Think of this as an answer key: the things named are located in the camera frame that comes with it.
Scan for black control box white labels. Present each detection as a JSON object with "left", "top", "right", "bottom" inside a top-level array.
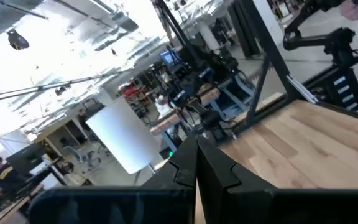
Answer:
[{"left": 303, "top": 67, "right": 358, "bottom": 111}]

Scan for table lamp with white shade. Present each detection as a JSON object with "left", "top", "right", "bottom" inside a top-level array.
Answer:
[{"left": 85, "top": 96, "right": 163, "bottom": 187}]

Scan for workbench with blue grey legs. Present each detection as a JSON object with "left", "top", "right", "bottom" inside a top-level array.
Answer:
[{"left": 149, "top": 83, "right": 257, "bottom": 150}]

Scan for silver frame bracket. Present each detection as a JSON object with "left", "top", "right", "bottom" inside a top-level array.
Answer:
[{"left": 286, "top": 74, "right": 319, "bottom": 105}]

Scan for person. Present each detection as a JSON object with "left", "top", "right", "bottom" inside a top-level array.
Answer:
[
  {"left": 76, "top": 108, "right": 90, "bottom": 131},
  {"left": 0, "top": 155, "right": 27, "bottom": 194}
]

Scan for computer monitor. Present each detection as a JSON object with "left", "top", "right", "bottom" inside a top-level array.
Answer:
[{"left": 160, "top": 49, "right": 181, "bottom": 68}]

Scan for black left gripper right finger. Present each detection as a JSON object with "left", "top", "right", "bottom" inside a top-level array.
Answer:
[{"left": 196, "top": 136, "right": 358, "bottom": 224}]

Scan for black ceiling spotlight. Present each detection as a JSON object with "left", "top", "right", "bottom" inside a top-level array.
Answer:
[{"left": 6, "top": 28, "right": 30, "bottom": 51}]

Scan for office chair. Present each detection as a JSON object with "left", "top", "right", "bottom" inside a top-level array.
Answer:
[{"left": 59, "top": 136, "right": 105, "bottom": 175}]

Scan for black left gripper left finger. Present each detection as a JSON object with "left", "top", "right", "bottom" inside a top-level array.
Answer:
[{"left": 29, "top": 135, "right": 198, "bottom": 224}]

